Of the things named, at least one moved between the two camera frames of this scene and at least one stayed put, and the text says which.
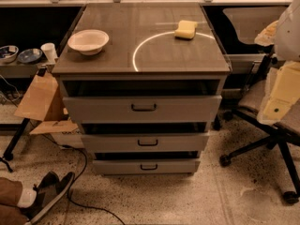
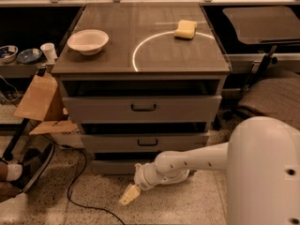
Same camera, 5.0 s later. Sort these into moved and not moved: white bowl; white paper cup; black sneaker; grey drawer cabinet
Moved: black sneaker
Not moved: grey drawer cabinet; white paper cup; white bowl
